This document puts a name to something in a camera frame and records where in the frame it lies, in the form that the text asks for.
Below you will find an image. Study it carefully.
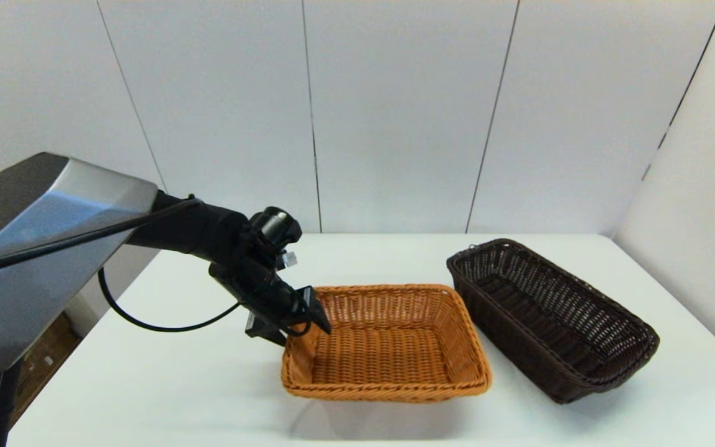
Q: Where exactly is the orange wicker basket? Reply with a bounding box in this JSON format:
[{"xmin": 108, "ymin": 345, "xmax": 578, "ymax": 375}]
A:
[{"xmin": 281, "ymin": 284, "xmax": 493, "ymax": 404}]

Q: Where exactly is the dark brown wicker basket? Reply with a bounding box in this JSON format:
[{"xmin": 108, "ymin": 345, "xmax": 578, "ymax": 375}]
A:
[{"xmin": 446, "ymin": 238, "xmax": 660, "ymax": 404}]

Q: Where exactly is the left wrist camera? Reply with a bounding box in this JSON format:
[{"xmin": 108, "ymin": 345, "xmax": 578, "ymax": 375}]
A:
[{"xmin": 244, "ymin": 312, "xmax": 271, "ymax": 340}]

